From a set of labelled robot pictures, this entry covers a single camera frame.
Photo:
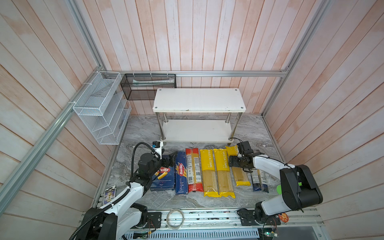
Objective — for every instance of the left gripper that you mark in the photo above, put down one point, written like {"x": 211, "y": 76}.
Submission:
{"x": 171, "y": 162}

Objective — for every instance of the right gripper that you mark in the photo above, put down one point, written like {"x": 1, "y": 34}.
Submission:
{"x": 233, "y": 162}

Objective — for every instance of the yellow spaghetti bag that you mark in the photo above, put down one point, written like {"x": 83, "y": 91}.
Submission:
{"x": 210, "y": 182}
{"x": 240, "y": 176}
{"x": 223, "y": 173}

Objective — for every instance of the dark blue spaghetti bag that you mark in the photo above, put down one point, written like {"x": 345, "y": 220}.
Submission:
{"x": 259, "y": 180}

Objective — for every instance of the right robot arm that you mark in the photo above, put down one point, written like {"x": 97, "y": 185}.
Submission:
{"x": 299, "y": 187}

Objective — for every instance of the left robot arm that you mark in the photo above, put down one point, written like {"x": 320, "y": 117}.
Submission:
{"x": 112, "y": 220}

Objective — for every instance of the blue Barilla pasta box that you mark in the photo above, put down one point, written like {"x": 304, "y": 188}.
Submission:
{"x": 164, "y": 178}

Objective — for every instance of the white two-tier shelf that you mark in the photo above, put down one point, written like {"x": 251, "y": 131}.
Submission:
{"x": 200, "y": 100}

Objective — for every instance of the narrow blue Barilla spaghetti box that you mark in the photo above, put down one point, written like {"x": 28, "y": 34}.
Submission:
{"x": 181, "y": 176}

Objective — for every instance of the red spaghetti bag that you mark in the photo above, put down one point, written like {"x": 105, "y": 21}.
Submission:
{"x": 194, "y": 170}

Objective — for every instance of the green funnel cup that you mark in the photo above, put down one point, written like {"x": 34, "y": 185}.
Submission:
{"x": 279, "y": 189}

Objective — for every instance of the small printed card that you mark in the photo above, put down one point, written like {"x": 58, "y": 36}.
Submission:
{"x": 109, "y": 194}

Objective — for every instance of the red round tag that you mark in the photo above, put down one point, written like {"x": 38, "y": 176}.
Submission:
{"x": 284, "y": 217}

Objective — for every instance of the black mesh basket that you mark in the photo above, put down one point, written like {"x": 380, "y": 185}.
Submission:
{"x": 143, "y": 87}

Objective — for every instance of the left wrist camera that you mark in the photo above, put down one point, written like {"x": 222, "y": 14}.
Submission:
{"x": 158, "y": 147}

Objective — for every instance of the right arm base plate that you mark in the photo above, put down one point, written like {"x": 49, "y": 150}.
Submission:
{"x": 249, "y": 217}

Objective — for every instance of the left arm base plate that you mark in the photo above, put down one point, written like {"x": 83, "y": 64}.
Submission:
{"x": 151, "y": 220}

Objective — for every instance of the white wire mesh organizer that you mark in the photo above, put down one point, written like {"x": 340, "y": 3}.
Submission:
{"x": 103, "y": 109}

